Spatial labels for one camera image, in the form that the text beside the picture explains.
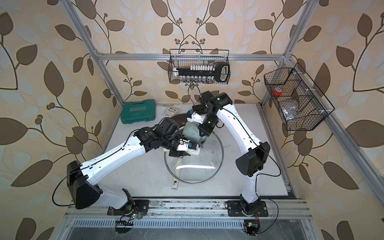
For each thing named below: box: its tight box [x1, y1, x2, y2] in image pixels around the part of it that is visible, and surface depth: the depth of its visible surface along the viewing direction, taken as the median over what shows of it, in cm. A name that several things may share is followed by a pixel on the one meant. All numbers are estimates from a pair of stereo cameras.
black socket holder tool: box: [173, 62, 231, 84], surface depth 86 cm
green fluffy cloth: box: [182, 121, 207, 148], surface depth 76 cm
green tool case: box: [120, 99, 156, 124], surface depth 113 cm
